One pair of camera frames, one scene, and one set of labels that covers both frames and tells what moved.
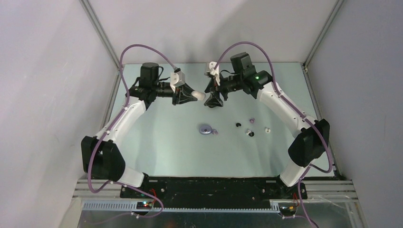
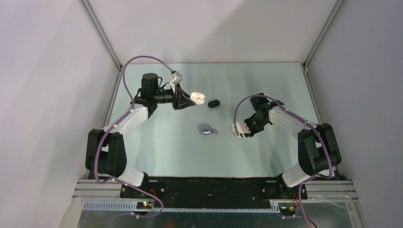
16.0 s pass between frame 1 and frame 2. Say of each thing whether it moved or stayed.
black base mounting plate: stayed
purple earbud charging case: stayed
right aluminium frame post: stayed
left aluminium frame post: stayed
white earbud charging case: moved
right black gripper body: moved
